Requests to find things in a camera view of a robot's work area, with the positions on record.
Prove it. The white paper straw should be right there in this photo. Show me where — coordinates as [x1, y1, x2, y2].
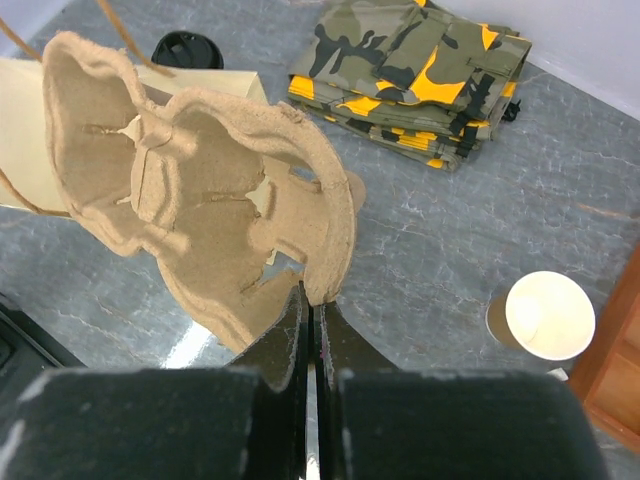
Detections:
[547, 368, 569, 382]

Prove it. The black plastic cup lid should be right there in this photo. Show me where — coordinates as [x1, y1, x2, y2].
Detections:
[151, 31, 224, 69]

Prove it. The brown paper bag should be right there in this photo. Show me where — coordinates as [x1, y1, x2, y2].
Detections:
[1, 31, 269, 225]

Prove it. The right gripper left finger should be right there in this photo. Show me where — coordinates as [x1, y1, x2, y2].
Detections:
[1, 287, 309, 479]

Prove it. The camouflage folded cloth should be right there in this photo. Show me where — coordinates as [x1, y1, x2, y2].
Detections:
[288, 1, 532, 171]

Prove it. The orange compartment tray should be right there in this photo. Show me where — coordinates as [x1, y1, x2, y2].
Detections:
[569, 251, 639, 452]

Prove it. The brown pulp cup carrier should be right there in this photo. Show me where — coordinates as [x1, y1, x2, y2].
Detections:
[42, 32, 366, 352]

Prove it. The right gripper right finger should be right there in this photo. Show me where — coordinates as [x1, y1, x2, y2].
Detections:
[312, 303, 608, 479]

